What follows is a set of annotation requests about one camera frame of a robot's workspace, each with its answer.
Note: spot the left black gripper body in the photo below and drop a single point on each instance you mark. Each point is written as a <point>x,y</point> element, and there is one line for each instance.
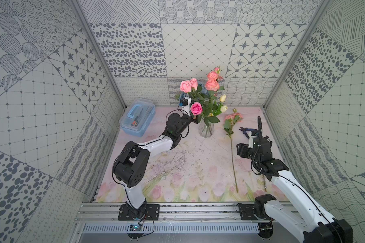
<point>188,117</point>

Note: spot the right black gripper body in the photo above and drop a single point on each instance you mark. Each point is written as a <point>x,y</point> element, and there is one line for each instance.
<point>243,149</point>

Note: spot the magenta rose stem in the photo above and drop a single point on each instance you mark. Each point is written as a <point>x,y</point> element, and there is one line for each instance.
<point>196,110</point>

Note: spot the large coral pink rose stem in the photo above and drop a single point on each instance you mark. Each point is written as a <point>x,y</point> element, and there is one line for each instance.
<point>230,121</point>

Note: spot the coral rose cluster stem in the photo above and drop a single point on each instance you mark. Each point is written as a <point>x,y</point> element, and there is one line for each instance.
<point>213,85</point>

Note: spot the light pink rose stem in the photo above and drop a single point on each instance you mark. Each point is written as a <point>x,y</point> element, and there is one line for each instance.
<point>189,88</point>

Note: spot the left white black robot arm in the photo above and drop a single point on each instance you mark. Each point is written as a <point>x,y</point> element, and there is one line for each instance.
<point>130,165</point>

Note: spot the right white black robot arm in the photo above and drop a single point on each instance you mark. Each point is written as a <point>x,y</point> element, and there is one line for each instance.
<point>314,223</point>

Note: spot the clear glass vase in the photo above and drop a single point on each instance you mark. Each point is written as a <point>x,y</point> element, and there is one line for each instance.
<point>206,130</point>

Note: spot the screwdriver inside toolbox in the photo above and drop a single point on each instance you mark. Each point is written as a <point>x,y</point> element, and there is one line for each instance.
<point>138,117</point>

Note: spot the blue clear plastic toolbox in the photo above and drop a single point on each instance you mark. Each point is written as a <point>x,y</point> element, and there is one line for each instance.
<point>128,116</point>

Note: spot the blue hydrangea flower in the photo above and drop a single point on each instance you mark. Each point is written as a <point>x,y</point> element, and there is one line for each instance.
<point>203,89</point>

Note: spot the cream tulip stem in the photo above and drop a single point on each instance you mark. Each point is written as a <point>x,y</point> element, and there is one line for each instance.
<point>216,105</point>

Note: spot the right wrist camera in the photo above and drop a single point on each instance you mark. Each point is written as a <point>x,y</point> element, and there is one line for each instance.
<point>251,141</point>

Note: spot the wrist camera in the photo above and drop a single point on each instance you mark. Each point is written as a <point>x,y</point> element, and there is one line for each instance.
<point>251,141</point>
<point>185,104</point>

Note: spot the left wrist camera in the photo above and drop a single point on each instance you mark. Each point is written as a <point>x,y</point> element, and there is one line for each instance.
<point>185,104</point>

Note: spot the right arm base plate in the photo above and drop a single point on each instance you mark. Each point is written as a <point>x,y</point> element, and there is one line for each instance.
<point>246,212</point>

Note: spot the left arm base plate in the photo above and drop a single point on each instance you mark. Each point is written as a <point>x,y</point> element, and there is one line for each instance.
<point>146,211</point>

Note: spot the aluminium rail frame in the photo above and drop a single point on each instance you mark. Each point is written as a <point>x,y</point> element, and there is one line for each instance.
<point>169,212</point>

